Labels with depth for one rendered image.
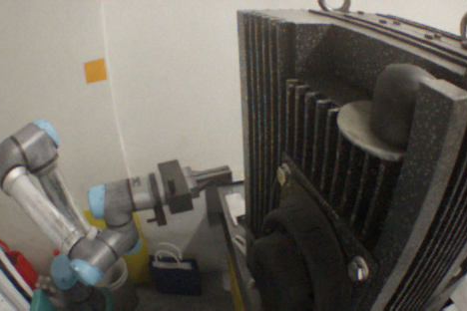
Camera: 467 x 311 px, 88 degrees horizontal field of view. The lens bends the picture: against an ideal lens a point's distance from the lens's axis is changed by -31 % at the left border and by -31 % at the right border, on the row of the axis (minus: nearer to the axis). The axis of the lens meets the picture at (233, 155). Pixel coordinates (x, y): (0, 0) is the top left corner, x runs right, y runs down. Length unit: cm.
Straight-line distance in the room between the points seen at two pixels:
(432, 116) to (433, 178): 6
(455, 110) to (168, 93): 132
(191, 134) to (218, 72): 32
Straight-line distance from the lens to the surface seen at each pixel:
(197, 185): 70
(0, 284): 94
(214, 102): 149
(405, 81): 31
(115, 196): 70
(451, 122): 27
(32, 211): 80
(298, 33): 48
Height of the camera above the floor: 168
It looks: 32 degrees down
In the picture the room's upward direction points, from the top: 3 degrees counter-clockwise
